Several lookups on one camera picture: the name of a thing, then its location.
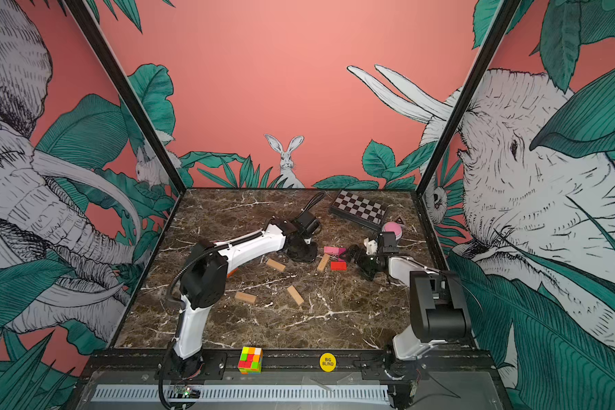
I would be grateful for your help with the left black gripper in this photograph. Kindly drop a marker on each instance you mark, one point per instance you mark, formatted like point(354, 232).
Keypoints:
point(311, 259)

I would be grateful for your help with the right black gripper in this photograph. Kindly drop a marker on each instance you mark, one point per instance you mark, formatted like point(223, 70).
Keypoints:
point(360, 261)

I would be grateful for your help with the natural wood block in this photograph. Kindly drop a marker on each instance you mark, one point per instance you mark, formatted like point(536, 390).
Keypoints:
point(296, 296)
point(245, 297)
point(323, 263)
point(276, 265)

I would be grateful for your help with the light pink block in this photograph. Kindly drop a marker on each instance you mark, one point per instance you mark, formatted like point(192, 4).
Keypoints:
point(334, 251)

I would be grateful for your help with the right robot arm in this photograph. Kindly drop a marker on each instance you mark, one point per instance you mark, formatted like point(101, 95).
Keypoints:
point(438, 311)

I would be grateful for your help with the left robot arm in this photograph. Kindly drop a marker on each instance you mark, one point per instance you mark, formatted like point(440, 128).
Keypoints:
point(201, 283)

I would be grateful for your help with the pink round button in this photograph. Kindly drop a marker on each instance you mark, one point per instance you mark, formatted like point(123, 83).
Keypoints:
point(393, 227)

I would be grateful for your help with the folded checkered chess board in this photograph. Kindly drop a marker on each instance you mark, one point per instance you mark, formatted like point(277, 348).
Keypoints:
point(361, 210)

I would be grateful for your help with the yellow big blind chip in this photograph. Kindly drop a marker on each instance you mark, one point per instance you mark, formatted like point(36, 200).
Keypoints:
point(328, 362)

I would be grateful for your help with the colourful puzzle cube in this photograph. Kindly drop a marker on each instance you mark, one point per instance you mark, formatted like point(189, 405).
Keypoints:
point(250, 360)

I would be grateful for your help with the small circuit board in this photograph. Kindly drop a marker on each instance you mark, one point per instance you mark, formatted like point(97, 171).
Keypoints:
point(185, 392)

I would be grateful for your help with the white perforated strip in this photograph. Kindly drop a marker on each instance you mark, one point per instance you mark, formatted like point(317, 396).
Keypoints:
point(366, 394)

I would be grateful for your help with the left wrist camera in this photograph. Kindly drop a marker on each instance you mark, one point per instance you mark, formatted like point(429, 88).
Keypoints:
point(306, 223)

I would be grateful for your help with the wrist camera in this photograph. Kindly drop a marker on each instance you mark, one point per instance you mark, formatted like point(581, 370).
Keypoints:
point(384, 244)
point(306, 223)

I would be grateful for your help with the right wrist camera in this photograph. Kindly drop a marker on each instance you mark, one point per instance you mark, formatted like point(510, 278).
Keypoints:
point(384, 244)

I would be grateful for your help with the black front rail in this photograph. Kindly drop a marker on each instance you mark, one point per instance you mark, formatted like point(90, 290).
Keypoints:
point(218, 362)

